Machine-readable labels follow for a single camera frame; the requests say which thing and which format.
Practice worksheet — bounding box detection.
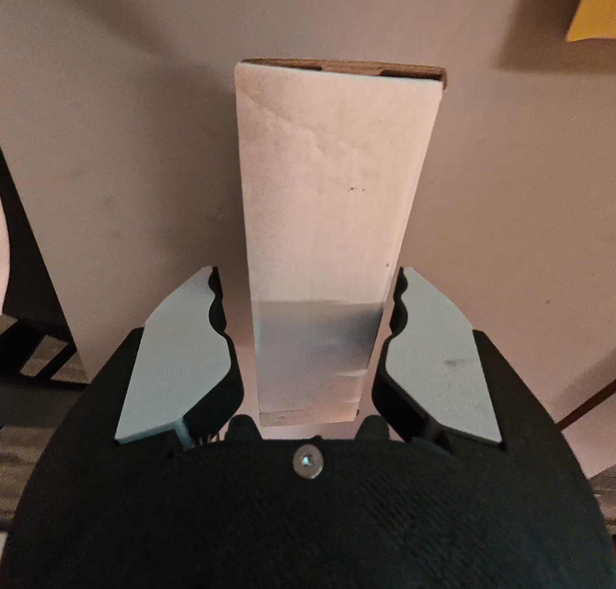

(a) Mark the white cardboard box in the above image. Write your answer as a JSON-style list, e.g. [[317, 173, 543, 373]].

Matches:
[[234, 58, 448, 427]]

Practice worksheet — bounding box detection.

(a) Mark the yellow plastic bin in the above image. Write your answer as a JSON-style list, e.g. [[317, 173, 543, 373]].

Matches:
[[565, 0, 616, 43]]

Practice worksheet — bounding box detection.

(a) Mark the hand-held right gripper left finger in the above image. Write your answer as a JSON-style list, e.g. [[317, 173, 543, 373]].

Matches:
[[114, 266, 244, 448]]

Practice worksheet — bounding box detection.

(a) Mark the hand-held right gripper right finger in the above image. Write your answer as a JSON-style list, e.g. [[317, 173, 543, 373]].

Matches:
[[372, 267, 503, 455]]

